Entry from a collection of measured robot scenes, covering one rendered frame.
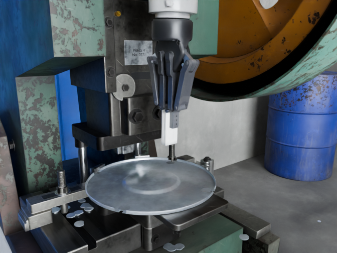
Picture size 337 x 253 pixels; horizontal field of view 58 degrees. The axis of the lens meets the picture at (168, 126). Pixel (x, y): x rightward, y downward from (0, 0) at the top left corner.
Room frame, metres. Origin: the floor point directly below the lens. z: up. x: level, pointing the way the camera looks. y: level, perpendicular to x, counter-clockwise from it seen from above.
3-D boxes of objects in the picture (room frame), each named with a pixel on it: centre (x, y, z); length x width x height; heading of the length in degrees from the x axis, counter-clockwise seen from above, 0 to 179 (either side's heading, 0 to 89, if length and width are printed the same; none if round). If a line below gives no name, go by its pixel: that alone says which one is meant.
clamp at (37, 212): (0.64, 0.25, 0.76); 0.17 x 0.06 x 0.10; 128
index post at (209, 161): (0.75, -0.10, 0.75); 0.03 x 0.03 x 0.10; 38
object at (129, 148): (0.74, 0.11, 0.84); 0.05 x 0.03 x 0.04; 128
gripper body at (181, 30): (0.59, -0.01, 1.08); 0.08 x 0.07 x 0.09; 39
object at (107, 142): (0.75, 0.12, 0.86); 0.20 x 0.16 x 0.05; 128
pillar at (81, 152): (0.74, 0.22, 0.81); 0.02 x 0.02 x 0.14
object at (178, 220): (0.61, 0.01, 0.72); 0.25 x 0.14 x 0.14; 38
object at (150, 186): (0.64, 0.04, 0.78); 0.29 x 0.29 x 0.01
